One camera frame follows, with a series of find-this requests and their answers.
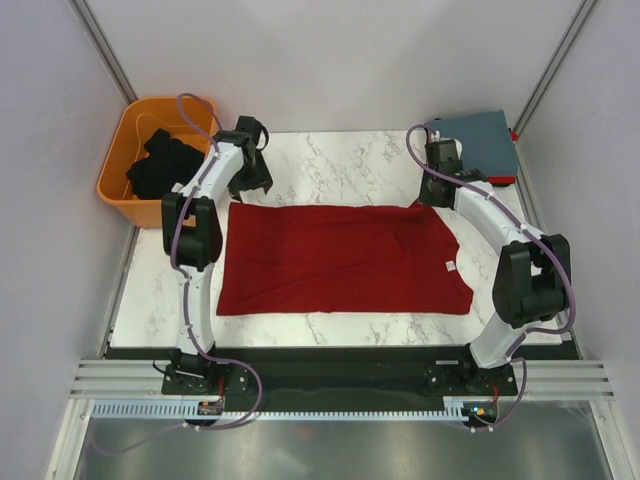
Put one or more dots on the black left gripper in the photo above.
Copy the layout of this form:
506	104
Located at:
260	180

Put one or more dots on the left aluminium frame post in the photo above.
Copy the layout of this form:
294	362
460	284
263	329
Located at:
98	38

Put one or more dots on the folded grey blue t shirt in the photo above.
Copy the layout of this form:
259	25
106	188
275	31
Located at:
475	132

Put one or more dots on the dark red t shirt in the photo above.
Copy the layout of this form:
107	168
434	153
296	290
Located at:
340	259

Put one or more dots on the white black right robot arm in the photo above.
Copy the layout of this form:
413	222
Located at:
532	280

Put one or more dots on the orange plastic laundry basket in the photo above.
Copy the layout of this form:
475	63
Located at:
188	120

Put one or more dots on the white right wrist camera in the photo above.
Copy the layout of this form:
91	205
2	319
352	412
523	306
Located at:
438	137

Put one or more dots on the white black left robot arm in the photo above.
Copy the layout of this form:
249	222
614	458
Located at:
193	240

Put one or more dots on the white slotted cable duct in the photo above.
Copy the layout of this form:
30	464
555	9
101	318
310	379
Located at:
196	410

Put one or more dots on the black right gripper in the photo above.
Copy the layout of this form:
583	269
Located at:
425	197

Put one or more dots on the black t shirt in basket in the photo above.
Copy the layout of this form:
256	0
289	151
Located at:
169	162

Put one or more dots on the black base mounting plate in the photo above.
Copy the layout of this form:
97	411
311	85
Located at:
346	379

